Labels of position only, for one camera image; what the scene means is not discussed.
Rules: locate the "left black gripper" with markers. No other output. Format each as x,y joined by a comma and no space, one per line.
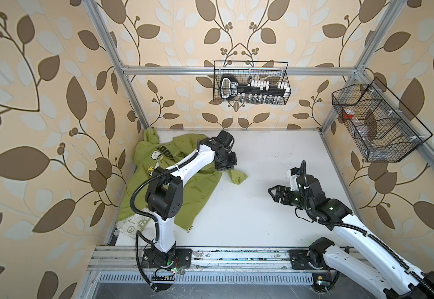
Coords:
232,163

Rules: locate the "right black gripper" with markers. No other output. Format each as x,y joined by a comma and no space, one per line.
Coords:
285,190

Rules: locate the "green zip-up hooded jacket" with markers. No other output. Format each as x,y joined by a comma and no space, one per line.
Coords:
151,153

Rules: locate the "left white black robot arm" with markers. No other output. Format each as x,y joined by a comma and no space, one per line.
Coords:
161,196

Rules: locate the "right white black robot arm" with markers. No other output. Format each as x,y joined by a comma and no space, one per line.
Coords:
386,274

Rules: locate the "black tool set in basket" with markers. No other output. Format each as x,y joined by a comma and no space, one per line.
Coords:
254,91

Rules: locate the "red-capped item in basket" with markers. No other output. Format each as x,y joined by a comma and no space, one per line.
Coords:
347,114

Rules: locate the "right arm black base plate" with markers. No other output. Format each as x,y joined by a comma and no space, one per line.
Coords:
305,259

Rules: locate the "black wire basket back wall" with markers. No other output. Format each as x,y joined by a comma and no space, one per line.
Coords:
242,76

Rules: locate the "black wire basket wall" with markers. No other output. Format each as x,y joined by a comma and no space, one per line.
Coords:
242,76
384,128

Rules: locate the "aluminium frame back crossbar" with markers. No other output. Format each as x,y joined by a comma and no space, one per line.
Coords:
345,71

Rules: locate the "black wire basket right wall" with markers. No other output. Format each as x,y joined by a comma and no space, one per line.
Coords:
384,128

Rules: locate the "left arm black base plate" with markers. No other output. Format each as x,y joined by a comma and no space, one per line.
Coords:
175,258

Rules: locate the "aluminium frame left post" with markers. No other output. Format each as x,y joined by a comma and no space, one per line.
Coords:
105,36

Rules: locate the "aluminium frame post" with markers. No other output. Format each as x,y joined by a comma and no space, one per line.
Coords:
105,36
357,37

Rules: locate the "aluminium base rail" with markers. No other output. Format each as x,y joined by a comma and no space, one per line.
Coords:
204,259

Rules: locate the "aluminium frame right post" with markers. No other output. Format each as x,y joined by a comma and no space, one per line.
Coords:
357,37

